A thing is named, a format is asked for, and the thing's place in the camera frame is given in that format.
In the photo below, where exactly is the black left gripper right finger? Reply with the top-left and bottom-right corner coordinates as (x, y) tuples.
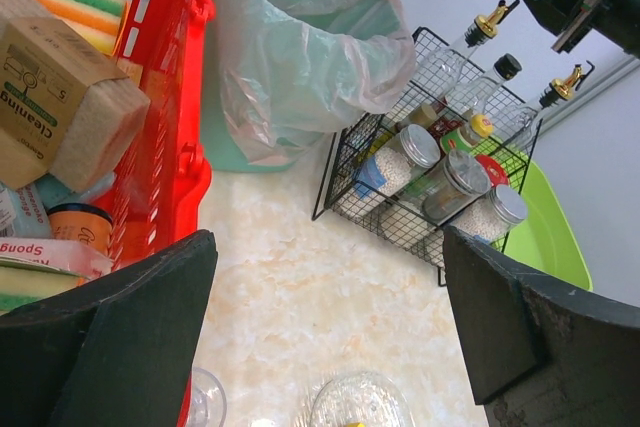
(443, 227), (639, 426)

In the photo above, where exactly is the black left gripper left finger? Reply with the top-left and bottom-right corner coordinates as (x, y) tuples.
(1, 230), (218, 426)

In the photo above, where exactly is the black cap clear bottle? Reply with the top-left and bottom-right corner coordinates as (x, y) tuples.
(444, 53), (522, 115)

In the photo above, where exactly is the clear glass front left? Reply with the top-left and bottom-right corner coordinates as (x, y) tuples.
(186, 367), (227, 427)

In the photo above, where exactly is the green plastic tub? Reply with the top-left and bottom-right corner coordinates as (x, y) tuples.
(480, 139), (593, 291)

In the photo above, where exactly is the red plastic basket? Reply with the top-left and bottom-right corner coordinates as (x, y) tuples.
(0, 0), (216, 427)

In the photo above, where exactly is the gold pourer glass bottle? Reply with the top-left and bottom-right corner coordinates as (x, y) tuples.
(416, 0), (520, 99)

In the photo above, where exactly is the clear glass plate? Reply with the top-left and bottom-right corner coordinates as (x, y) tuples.
(307, 371), (414, 426)

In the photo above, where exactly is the yellow cap sauce bottle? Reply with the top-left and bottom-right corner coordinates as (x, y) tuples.
(439, 114), (494, 154)

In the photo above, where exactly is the red lid sauce jar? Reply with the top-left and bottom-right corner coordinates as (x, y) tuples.
(475, 154), (510, 187)

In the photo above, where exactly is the upturned wine glass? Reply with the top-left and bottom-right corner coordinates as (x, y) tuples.
(421, 149), (491, 225)

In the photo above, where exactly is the small gold cap bottle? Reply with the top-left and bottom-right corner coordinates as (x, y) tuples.
(395, 102), (439, 132)

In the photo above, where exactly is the silver lid spice jar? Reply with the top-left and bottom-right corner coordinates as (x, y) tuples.
(351, 124), (440, 213)

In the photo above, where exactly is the cardboard box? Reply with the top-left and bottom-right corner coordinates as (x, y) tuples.
(1, 0), (150, 191)

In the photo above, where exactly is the green bin with plastic bag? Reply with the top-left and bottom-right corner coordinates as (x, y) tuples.
(200, 0), (415, 172)

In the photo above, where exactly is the black wire rack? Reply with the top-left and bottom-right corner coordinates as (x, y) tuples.
(310, 25), (544, 288)

